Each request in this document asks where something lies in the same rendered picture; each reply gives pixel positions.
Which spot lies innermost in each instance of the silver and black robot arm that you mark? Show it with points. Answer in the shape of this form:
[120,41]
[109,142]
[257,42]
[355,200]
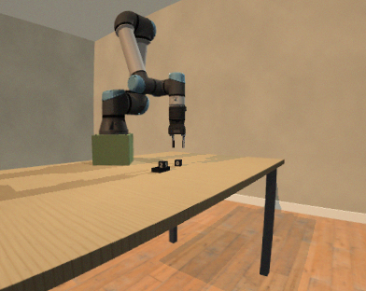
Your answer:
[116,103]

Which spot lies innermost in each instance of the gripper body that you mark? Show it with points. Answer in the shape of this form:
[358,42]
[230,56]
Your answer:
[177,115]

